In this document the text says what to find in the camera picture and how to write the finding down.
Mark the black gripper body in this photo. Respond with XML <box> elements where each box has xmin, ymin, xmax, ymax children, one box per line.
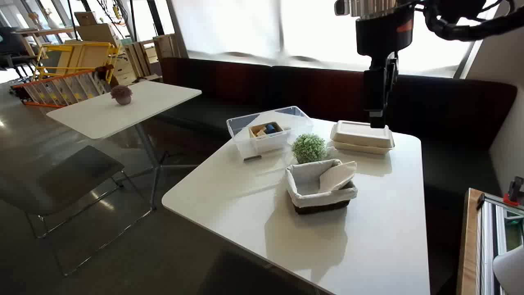
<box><xmin>362</xmin><ymin>51</ymin><xmax>399</xmax><ymax>115</ymax></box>

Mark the yellow cart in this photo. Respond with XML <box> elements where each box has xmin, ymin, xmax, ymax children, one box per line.
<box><xmin>36</xmin><ymin>42</ymin><xmax>119</xmax><ymax>79</ymax></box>

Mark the orange ladder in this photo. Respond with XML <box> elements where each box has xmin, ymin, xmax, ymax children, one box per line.
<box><xmin>10</xmin><ymin>68</ymin><xmax>114</xmax><ymax>110</ymax></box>

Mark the wooden board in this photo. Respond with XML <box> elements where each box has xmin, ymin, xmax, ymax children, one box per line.
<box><xmin>457</xmin><ymin>187</ymin><xmax>486</xmax><ymax>295</ymax></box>

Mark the white lidded food container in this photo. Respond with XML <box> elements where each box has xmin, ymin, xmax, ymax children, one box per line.
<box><xmin>331</xmin><ymin>140</ymin><xmax>394</xmax><ymax>156</ymax></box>
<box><xmin>331</xmin><ymin>120</ymin><xmax>396</xmax><ymax>148</ymax></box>

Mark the white lamp shade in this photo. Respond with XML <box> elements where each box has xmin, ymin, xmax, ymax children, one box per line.
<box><xmin>491</xmin><ymin>245</ymin><xmax>524</xmax><ymax>295</ymax></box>

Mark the cardboard box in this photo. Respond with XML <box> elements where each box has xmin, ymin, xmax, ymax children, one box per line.
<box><xmin>72</xmin><ymin>10</ymin><xmax>119</xmax><ymax>46</ymax></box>

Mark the grey metal frame chair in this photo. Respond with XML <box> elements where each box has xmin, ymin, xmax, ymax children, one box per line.
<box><xmin>0</xmin><ymin>143</ymin><xmax>155</xmax><ymax>278</ymax></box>

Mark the clear plastic storage bin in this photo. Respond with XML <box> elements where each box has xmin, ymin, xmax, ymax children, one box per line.
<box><xmin>224</xmin><ymin>105</ymin><xmax>314</xmax><ymax>163</ymax></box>

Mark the small green plant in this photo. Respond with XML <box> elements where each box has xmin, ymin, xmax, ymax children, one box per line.
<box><xmin>290</xmin><ymin>133</ymin><xmax>329</xmax><ymax>166</ymax></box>

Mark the white folding side table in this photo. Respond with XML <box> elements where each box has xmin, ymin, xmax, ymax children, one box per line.
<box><xmin>46</xmin><ymin>79</ymin><xmax>204</xmax><ymax>212</ymax></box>

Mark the red clamp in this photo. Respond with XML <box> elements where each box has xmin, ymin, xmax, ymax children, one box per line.
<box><xmin>501</xmin><ymin>176</ymin><xmax>524</xmax><ymax>209</ymax></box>

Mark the metal framed glass panel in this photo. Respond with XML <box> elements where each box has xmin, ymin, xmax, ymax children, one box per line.
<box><xmin>476</xmin><ymin>192</ymin><xmax>524</xmax><ymax>295</ymax></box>

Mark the dark basket with white liner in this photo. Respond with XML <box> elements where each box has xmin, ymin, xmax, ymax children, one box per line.
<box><xmin>285</xmin><ymin>158</ymin><xmax>360</xmax><ymax>217</ymax></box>

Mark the small white box with items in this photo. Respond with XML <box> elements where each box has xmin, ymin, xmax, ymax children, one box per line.
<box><xmin>247</xmin><ymin>120</ymin><xmax>291</xmax><ymax>156</ymax></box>

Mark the wooden crate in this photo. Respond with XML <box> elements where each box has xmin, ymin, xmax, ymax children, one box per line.
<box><xmin>150</xmin><ymin>33</ymin><xmax>188</xmax><ymax>63</ymax></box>

